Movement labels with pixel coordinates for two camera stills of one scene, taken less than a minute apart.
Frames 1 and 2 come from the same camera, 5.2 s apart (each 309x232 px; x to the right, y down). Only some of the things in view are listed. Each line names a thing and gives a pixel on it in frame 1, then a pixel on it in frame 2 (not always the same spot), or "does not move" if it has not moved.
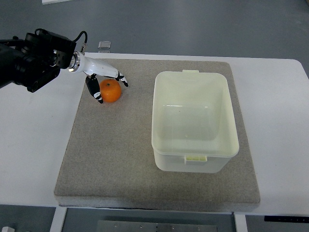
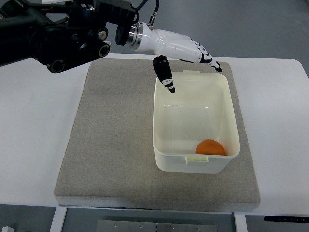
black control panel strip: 287,219 does not move
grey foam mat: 108,161 does not move
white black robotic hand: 80,63 → 168,44
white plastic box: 193,126 does not move
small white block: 7,229 does not move
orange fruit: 110,90 → 209,146
